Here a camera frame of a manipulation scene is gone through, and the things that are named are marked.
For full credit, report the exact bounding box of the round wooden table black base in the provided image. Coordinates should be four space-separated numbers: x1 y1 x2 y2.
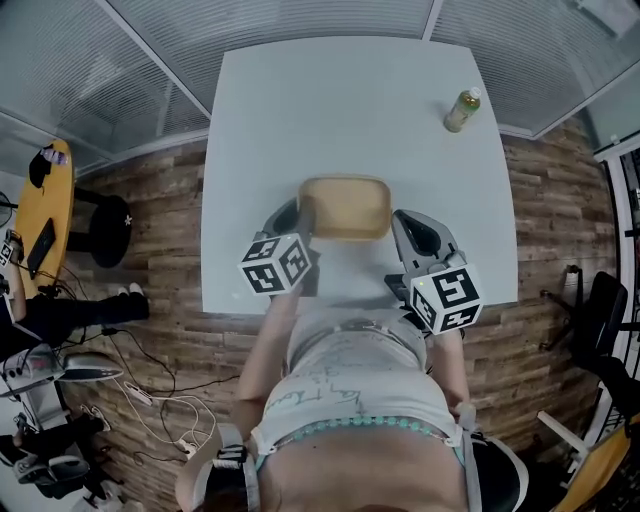
14 139 134 301

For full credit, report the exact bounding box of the white cable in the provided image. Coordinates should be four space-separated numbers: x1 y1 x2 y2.
122 379 216 456

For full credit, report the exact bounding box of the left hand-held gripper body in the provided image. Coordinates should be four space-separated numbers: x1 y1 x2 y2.
238 230 314 297

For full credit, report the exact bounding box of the teal bead necklace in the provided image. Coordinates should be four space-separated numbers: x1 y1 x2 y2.
272 413 451 446

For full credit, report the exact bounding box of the wooden table with white legs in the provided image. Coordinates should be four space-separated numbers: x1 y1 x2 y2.
537 409 640 512

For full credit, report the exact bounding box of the gray device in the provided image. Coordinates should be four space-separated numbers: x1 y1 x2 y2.
62 352 125 382

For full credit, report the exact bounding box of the person's left forearm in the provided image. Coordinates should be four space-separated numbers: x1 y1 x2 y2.
235 292 304 431

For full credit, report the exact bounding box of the white storage shelf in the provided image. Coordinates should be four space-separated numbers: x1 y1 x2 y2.
594 144 640 241

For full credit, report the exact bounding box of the black power cable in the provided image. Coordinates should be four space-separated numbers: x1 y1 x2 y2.
102 327 241 396

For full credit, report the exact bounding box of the gray harness strap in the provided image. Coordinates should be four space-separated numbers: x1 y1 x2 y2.
449 404 531 512
174 422 261 512

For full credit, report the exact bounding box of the black standing fan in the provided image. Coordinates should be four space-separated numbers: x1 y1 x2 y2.
0 192 20 226

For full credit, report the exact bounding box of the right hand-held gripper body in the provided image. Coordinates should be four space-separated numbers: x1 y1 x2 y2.
383 252 485 336

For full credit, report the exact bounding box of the person's neck and chest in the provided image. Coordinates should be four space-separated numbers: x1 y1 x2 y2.
254 429 471 512

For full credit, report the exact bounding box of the person's right forearm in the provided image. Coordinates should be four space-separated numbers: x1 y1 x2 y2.
427 329 474 416

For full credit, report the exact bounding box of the black office chair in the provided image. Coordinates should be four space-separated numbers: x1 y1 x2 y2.
539 264 640 431

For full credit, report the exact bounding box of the person's white printed shirt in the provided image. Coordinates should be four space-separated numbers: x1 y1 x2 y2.
252 304 464 451

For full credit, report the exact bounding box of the green tea bottle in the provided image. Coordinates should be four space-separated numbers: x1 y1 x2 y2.
443 86 483 134

